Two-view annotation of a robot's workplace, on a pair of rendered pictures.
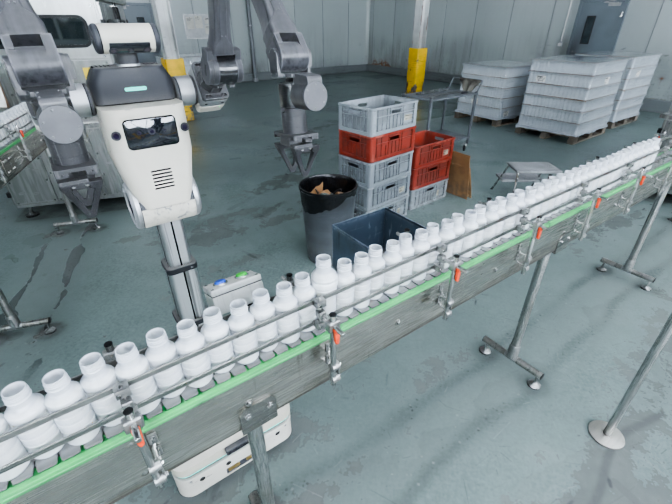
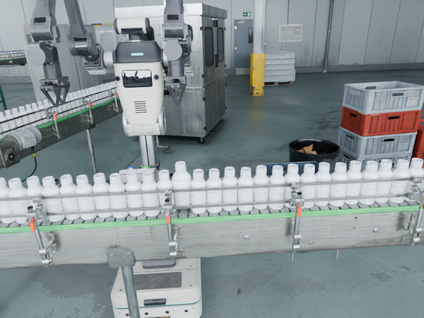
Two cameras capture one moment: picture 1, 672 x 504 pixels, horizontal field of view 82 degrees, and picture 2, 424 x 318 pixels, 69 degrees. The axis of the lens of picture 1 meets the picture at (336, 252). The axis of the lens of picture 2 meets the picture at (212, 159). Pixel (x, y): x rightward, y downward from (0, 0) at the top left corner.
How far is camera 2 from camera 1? 63 cm
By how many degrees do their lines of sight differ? 31
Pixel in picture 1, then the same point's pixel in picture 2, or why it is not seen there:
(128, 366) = (46, 188)
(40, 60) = (41, 28)
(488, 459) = not seen: outside the picture
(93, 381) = (29, 190)
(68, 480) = (9, 238)
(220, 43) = not seen: hidden behind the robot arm
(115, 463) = (31, 242)
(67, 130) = (38, 58)
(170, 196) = (143, 118)
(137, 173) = (126, 101)
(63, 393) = (14, 190)
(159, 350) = (64, 186)
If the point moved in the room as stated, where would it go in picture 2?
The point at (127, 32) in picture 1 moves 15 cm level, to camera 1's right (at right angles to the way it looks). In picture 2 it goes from (130, 22) to (155, 21)
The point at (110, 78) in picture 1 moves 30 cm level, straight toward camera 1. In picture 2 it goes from (124, 47) to (100, 51)
